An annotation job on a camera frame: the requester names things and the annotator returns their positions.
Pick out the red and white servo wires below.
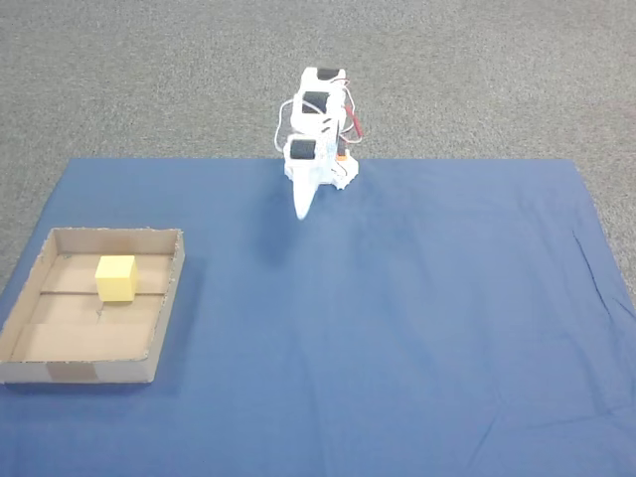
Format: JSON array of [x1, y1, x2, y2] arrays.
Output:
[[274, 78, 365, 151]]

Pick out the yellow block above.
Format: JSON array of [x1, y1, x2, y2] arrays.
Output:
[[93, 254, 139, 303]]

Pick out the shallow cardboard box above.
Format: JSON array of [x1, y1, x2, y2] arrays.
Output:
[[0, 227, 187, 386]]

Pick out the blue cloth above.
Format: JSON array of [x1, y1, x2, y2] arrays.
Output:
[[0, 157, 636, 477]]

